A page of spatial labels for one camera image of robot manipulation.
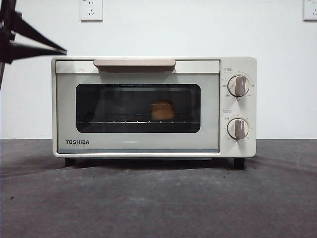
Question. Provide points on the golden brown bread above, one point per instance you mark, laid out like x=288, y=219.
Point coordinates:
x=162, y=110

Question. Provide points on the white wall socket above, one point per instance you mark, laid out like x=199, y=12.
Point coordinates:
x=91, y=11
x=310, y=11

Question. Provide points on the white toaster oven body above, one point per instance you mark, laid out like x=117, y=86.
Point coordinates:
x=237, y=106

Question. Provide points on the timer oven knob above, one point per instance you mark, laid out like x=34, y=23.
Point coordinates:
x=237, y=128

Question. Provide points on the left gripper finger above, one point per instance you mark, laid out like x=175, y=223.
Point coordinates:
x=49, y=52
x=32, y=23

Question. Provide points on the temperature oven knob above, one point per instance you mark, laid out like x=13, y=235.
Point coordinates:
x=238, y=86

